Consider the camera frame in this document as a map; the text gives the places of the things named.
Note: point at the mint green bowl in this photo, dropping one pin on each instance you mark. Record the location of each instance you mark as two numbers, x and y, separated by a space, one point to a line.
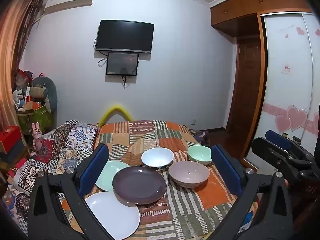
200 155

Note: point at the pink rabbit figurine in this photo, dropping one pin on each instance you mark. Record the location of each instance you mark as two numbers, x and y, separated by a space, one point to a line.
37 137

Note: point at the grey stuffed toy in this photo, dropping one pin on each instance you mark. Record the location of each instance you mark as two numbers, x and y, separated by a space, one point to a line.
47 90

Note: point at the wall-mounted black television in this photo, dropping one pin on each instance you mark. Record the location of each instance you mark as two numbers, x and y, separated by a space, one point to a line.
125 35

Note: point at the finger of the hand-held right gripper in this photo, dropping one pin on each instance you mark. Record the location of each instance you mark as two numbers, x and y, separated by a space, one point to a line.
267 150
277 138

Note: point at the dark shoes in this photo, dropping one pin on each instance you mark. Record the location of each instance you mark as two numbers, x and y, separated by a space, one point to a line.
200 136

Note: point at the pile of toys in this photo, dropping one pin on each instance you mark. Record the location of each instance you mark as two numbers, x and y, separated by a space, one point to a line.
22 90

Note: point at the small black monitor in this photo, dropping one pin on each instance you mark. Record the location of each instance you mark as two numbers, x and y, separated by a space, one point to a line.
122 63

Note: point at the pale pink bowl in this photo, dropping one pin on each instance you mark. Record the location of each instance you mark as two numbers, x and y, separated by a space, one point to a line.
188 173

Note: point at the white bowl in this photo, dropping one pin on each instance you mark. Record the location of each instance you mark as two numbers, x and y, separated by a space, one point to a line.
157 156

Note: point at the white sliding wardrobe door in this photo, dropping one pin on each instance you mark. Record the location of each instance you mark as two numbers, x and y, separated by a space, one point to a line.
287 80

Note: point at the white air conditioner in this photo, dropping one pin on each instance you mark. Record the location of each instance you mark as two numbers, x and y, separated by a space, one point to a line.
70 1

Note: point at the mint green plate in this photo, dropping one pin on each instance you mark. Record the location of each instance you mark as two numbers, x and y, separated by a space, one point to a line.
110 173

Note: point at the dark purple plate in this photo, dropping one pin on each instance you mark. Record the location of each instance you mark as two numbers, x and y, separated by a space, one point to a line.
140 185

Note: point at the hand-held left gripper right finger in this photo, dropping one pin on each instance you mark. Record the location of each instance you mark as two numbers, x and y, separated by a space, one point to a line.
225 170

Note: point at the brown wooden door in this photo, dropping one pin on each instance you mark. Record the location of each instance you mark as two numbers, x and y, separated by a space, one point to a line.
246 92

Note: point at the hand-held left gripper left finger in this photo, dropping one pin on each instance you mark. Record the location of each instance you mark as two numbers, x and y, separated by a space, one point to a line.
96 166

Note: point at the yellow curved foam tube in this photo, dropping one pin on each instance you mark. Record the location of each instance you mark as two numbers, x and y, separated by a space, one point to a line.
116 107

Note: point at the white plate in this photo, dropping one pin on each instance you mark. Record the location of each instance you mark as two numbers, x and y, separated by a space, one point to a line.
112 215

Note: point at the black and white patterned blanket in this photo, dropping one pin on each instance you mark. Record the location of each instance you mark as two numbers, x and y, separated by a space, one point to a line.
65 145

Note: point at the red box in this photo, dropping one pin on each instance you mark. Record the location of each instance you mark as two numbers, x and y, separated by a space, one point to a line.
10 137

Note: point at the orange brown curtain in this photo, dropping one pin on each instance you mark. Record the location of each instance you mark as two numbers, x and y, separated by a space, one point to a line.
12 42

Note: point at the orange patchwork blanket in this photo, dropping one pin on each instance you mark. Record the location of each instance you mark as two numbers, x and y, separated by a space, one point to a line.
195 210

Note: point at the green paper bag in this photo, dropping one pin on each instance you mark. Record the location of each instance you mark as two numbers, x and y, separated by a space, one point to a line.
37 117

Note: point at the wooden overhead cabinet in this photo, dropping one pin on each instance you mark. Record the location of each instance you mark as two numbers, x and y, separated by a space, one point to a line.
250 5

